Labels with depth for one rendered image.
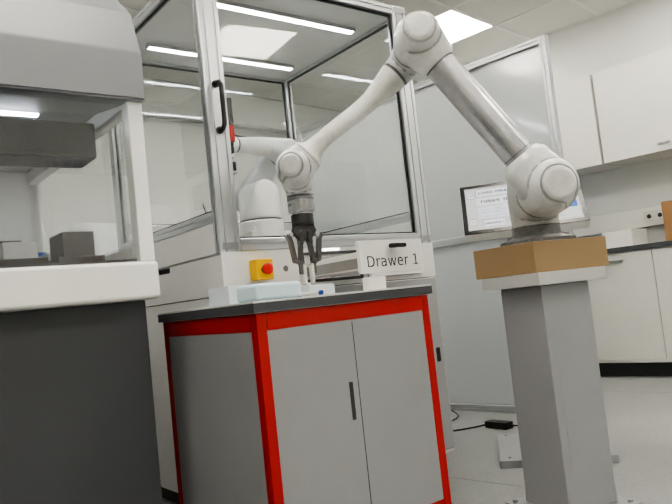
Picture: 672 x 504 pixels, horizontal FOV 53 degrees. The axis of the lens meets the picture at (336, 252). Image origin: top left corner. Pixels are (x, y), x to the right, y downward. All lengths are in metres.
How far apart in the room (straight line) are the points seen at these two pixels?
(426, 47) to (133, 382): 1.28
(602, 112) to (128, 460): 4.46
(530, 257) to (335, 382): 0.74
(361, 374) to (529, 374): 0.65
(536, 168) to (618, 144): 3.45
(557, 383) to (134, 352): 1.27
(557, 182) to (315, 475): 1.05
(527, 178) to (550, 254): 0.26
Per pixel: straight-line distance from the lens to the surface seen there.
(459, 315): 4.20
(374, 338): 1.90
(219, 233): 2.33
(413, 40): 2.11
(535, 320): 2.24
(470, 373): 4.21
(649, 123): 5.44
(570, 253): 2.25
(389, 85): 2.30
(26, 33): 2.00
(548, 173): 2.04
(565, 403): 2.26
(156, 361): 2.89
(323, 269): 2.41
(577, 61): 6.15
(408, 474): 2.01
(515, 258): 2.22
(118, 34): 2.10
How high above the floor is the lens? 0.74
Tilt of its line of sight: 4 degrees up
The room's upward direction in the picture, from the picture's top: 6 degrees counter-clockwise
